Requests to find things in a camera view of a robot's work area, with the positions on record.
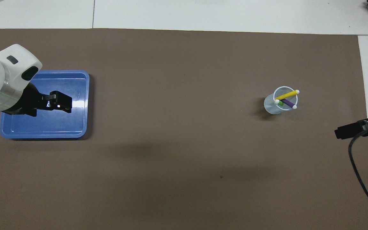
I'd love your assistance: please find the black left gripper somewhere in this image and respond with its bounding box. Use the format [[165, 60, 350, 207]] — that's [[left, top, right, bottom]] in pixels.
[[1, 83, 73, 117]]

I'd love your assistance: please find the brown table mat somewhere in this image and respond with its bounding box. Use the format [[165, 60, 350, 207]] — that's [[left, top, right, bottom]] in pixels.
[[0, 28, 368, 230]]

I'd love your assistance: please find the blue plastic tray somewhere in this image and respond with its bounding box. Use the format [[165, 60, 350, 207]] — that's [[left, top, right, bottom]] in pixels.
[[0, 70, 90, 140]]

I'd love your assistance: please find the yellow marker pen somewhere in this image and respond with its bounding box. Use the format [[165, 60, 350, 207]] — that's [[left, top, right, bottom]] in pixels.
[[275, 89, 300, 101]]

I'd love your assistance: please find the translucent plastic cup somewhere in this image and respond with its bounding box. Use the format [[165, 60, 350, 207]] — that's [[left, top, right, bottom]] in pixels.
[[264, 86, 299, 115]]

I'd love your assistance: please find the purple marker pen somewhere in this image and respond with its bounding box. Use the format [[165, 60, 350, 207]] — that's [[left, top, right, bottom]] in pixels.
[[281, 98, 298, 110]]

